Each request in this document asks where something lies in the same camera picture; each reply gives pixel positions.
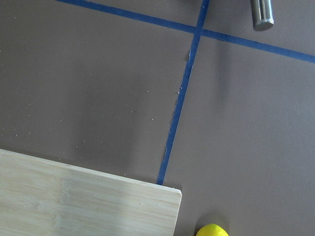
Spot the wooden cutting board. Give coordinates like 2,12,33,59
0,150,182,236

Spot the metal scoop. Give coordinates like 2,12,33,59
251,0,274,31

